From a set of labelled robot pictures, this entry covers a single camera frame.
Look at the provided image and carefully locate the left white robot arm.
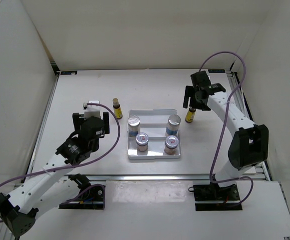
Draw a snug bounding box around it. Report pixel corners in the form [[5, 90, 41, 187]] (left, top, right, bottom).
[[0, 112, 110, 238]]

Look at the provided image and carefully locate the aluminium rail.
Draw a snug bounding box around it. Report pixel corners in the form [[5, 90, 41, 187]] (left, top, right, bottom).
[[25, 73, 59, 174], [27, 173, 215, 182], [225, 70, 270, 181]]

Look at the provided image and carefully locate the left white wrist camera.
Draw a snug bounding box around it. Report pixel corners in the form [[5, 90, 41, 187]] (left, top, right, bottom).
[[83, 100, 101, 121]]

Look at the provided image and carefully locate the aluminium left rail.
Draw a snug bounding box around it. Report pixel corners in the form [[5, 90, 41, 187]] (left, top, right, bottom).
[[25, 73, 59, 174]]

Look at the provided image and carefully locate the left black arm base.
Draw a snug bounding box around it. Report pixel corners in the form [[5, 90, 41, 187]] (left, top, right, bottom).
[[58, 174, 106, 210]]

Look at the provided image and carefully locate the aluminium front rail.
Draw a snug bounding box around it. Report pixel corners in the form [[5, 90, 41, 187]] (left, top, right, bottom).
[[27, 173, 215, 182]]

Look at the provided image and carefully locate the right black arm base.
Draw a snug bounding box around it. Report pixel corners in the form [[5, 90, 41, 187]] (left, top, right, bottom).
[[188, 183, 243, 212]]

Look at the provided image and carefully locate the yellow label sauce bottle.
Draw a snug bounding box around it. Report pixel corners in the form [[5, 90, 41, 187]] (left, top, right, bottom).
[[112, 98, 123, 120], [185, 107, 196, 123]]

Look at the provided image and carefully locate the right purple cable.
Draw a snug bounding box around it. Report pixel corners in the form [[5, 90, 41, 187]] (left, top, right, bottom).
[[199, 51, 255, 207]]

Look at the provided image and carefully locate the white divided organizer tray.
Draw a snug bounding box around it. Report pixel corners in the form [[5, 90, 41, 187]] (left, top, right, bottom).
[[127, 109, 181, 161]]

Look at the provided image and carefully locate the aluminium right rail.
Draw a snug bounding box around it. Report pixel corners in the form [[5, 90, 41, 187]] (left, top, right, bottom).
[[225, 70, 270, 181]]

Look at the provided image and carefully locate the blue label shaker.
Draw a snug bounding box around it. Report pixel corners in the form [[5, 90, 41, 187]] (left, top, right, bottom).
[[165, 114, 181, 136], [127, 115, 140, 137]]

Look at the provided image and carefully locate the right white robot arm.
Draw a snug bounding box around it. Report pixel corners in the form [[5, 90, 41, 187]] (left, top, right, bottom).
[[183, 71, 269, 200]]

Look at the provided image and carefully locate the white lid jar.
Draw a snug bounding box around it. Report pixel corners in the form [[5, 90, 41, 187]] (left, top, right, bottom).
[[164, 135, 179, 156], [135, 132, 149, 154]]

